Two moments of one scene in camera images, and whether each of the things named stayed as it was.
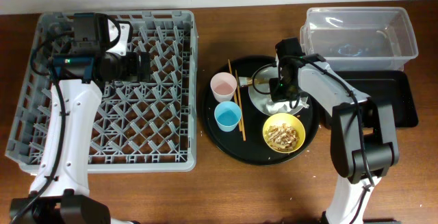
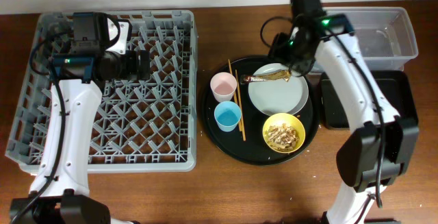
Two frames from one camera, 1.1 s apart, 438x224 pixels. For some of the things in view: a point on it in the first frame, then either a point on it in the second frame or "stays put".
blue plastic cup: (227, 115) stays put
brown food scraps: (281, 137) stays put
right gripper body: (281, 90) to (291, 52)
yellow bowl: (283, 133) stays put
